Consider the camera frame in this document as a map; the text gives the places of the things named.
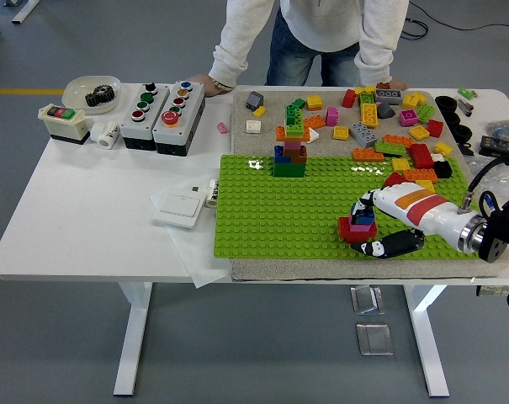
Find black floor cable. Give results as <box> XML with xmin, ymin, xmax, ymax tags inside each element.
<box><xmin>405</xmin><ymin>8</ymin><xmax>509</xmax><ymax>40</ymax></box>

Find desk control panel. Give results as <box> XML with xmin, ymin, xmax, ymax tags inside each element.
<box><xmin>475</xmin><ymin>284</ymin><xmax>509</xmax><ymax>298</ymax></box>

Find metal floor socket cover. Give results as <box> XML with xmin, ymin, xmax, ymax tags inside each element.
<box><xmin>356</xmin><ymin>322</ymin><xmax>395</xmax><ymax>357</ymax></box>
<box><xmin>349</xmin><ymin>284</ymin><xmax>385</xmax><ymax>316</ymax></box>

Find multicoloured brick tower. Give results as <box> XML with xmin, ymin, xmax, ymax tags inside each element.
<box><xmin>273</xmin><ymin>104</ymin><xmax>312</xmax><ymax>178</ymax></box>

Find control box with emergency stop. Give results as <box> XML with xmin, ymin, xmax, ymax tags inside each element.
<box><xmin>152</xmin><ymin>79</ymin><xmax>207</xmax><ymax>157</ymax></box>

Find white furniture foot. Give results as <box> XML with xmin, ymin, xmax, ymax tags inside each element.
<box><xmin>10</xmin><ymin>0</ymin><xmax>40</xmax><ymax>25</ymax></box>

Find red two-by-four brick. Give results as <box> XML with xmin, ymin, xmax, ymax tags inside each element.
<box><xmin>407</xmin><ymin>142</ymin><xmax>435</xmax><ymax>169</ymax></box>
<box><xmin>337</xmin><ymin>216</ymin><xmax>379</xmax><ymax>244</ymax></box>

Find beige red-green switch box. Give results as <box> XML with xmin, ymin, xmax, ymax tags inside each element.
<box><xmin>38</xmin><ymin>104</ymin><xmax>91</xmax><ymax>146</ymax></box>

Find long green brick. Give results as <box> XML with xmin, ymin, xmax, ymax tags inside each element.
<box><xmin>374</xmin><ymin>141</ymin><xmax>408</xmax><ymax>157</ymax></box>

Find grey two-by-four brick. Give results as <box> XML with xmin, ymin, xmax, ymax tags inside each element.
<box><xmin>348</xmin><ymin>120</ymin><xmax>379</xmax><ymax>148</ymax></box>

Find black electronic module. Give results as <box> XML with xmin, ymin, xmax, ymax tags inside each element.
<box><xmin>479</xmin><ymin>134</ymin><xmax>509</xmax><ymax>163</ymax></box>

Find person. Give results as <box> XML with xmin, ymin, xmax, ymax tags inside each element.
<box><xmin>188</xmin><ymin>0</ymin><xmax>411</xmax><ymax>98</ymax></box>

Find white table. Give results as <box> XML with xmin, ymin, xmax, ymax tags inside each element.
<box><xmin>0</xmin><ymin>82</ymin><xmax>509</xmax><ymax>399</ymax></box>

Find blue two-by-two brick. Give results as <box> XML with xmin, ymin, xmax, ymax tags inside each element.
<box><xmin>350</xmin><ymin>205</ymin><xmax>375</xmax><ymax>226</ymax></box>

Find white bowl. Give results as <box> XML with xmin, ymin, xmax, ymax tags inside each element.
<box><xmin>62</xmin><ymin>74</ymin><xmax>123</xmax><ymax>115</ymax></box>

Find translucent white sheet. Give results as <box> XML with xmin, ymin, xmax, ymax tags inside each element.
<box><xmin>149</xmin><ymin>180</ymin><xmax>233</xmax><ymax>290</ymax></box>

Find white wall switch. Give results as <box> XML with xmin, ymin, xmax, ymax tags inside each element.
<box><xmin>152</xmin><ymin>191</ymin><xmax>204</xmax><ymax>230</ymax></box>

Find metal hand tool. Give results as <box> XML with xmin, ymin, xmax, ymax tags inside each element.
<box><xmin>454</xmin><ymin>96</ymin><xmax>475</xmax><ymax>118</ymax></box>

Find small white printed fitting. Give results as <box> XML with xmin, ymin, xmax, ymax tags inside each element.
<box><xmin>204</xmin><ymin>178</ymin><xmax>220</xmax><ymax>208</ymax></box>

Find black metal gears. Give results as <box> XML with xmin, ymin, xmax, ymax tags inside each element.
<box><xmin>84</xmin><ymin>83</ymin><xmax>117</xmax><ymax>109</ymax></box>

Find bagged blue cable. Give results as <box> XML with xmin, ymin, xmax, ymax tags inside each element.
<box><xmin>483</xmin><ymin>120</ymin><xmax>509</xmax><ymax>142</ymax></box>

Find three-button control box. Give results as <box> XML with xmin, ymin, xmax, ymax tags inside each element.
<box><xmin>119</xmin><ymin>81</ymin><xmax>171</xmax><ymax>152</ymax></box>

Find person's right hand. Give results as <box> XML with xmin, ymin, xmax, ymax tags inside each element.
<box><xmin>188</xmin><ymin>74</ymin><xmax>234</xmax><ymax>98</ymax></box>

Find long yellow brick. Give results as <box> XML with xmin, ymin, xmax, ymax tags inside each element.
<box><xmin>360</xmin><ymin>102</ymin><xmax>380</xmax><ymax>129</ymax></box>

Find white pipe tee fitting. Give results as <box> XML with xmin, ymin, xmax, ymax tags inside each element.
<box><xmin>89</xmin><ymin>120</ymin><xmax>121</xmax><ymax>150</ymax></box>

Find grey-brown mat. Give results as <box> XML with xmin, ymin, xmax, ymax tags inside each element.
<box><xmin>230</xmin><ymin>89</ymin><xmax>509</xmax><ymax>282</ymax></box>

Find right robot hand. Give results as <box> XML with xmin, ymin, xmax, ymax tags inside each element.
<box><xmin>348</xmin><ymin>184</ymin><xmax>476</xmax><ymax>259</ymax></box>

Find white table leg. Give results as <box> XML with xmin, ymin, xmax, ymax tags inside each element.
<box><xmin>113</xmin><ymin>281</ymin><xmax>154</xmax><ymax>397</ymax></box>
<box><xmin>403</xmin><ymin>284</ymin><xmax>451</xmax><ymax>399</ymax></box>

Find green studded baseplate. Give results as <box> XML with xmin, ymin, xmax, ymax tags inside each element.
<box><xmin>213</xmin><ymin>153</ymin><xmax>478</xmax><ymax>260</ymax></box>

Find black brick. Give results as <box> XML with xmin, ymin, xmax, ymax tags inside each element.
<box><xmin>432</xmin><ymin>159</ymin><xmax>454</xmax><ymax>180</ymax></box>

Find grey brick with rings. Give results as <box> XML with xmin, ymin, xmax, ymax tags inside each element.
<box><xmin>374</xmin><ymin>88</ymin><xmax>404</xmax><ymax>105</ymax></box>

